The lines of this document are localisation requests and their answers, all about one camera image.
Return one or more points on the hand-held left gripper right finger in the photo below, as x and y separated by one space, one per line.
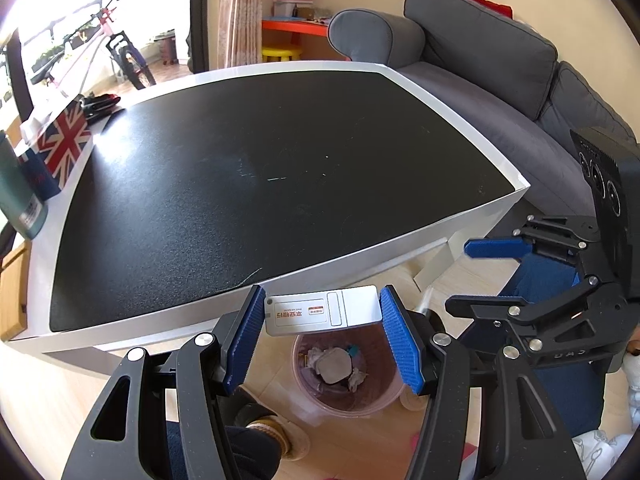
400 340

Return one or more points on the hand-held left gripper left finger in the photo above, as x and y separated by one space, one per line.
245 330

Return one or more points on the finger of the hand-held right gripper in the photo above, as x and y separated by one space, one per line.
492 248
480 307

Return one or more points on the white rectangular device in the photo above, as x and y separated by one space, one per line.
320 310

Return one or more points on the pink translucent trash bin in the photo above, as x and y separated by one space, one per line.
350 405

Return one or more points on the person's right forearm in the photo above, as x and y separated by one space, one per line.
600 452

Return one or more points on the person's right hand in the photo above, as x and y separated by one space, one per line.
633 350

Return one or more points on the person's right leg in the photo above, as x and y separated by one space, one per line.
550 285

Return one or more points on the person's leg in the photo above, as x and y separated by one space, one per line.
550 285
250 455

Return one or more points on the white table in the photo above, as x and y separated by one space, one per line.
350 265

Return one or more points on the brown slipper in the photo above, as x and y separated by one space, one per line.
270 427

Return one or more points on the pink slipper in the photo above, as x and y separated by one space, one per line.
416 442

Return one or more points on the person's left leg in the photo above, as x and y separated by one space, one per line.
250 455

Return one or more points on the grey sofa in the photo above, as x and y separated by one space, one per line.
475 100

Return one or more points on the black table mat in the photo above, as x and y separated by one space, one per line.
250 170

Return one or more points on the wooden furniture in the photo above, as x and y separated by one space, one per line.
12 300

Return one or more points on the navy blue can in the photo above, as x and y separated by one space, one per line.
37 177

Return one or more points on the teal bottle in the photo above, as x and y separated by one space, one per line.
20 200

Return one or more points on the flag print tissue box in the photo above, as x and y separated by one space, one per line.
62 142

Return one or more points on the yellow plastic stool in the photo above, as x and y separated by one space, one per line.
282 52

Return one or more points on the pink white bicycle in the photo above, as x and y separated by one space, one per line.
132 67

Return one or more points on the brown planter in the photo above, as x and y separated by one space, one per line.
168 50

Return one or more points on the orange kids table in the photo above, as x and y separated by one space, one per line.
295 26

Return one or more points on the grey storage box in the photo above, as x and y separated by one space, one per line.
285 10

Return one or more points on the beige patterned curtain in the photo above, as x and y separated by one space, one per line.
242 10

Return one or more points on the black door frame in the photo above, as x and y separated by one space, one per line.
200 15

